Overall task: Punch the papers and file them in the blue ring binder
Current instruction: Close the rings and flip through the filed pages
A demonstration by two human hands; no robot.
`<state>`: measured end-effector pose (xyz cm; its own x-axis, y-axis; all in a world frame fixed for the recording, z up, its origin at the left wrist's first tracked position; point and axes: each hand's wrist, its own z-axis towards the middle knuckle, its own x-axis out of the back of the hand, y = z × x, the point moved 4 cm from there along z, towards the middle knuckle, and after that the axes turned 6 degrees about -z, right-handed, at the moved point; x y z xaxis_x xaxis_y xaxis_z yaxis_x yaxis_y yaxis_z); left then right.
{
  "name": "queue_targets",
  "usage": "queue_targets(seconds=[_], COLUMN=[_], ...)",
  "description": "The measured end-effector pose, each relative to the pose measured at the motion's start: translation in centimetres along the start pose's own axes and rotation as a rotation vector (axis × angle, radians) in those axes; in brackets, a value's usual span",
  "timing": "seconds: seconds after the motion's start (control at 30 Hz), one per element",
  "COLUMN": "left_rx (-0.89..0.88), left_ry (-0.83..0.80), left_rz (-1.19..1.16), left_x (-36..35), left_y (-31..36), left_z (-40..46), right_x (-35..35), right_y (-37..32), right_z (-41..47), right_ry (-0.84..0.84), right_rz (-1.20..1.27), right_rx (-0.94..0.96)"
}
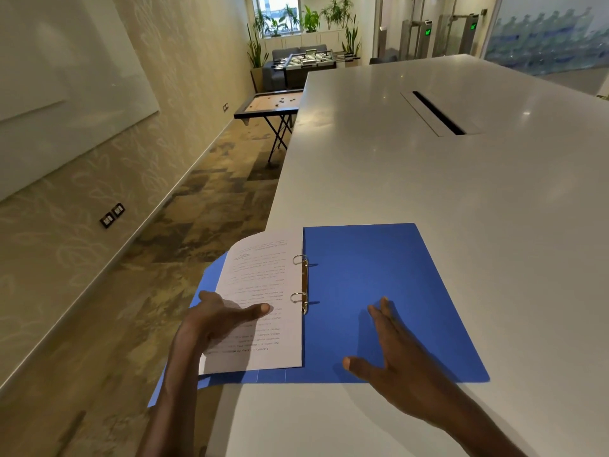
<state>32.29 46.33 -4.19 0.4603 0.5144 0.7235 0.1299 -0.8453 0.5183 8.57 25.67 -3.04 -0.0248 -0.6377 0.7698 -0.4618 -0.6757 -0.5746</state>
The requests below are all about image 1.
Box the person's left hand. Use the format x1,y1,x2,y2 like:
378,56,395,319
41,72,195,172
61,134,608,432
173,289,273,365

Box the person's right hand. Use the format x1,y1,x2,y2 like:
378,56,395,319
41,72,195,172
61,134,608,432
342,296,469,432

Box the printed white paper sheets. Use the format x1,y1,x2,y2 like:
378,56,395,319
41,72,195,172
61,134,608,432
199,227,305,376

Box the blue folder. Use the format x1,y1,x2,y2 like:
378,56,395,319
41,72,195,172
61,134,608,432
147,223,491,409

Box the black-framed wooden game board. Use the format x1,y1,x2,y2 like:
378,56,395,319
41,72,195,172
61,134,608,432
233,89,305,165

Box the snake plant in beige pot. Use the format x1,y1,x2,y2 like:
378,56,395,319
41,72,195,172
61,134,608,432
341,13,362,68
246,23,270,95

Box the foosball table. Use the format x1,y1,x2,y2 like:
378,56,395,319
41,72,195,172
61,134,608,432
268,50,361,90

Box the grey sofa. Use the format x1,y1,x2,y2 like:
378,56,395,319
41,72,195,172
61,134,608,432
272,44,328,60

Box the bright green leafy plant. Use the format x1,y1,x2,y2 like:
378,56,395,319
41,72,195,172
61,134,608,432
302,5,322,34

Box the window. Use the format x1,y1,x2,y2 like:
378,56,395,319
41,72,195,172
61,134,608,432
254,0,302,36

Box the metal turnstile gate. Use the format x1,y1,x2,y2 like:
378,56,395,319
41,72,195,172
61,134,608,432
398,19,433,61
433,13,480,56

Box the feathery palm plant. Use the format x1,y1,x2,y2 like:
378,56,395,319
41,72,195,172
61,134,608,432
320,0,355,30

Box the stack of water bottles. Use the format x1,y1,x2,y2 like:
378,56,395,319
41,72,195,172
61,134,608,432
485,6,609,77

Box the table cable slot cover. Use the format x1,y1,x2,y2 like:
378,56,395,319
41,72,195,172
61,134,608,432
399,90,484,138

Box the white glass wall board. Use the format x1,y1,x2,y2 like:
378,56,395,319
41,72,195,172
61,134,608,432
0,0,160,203

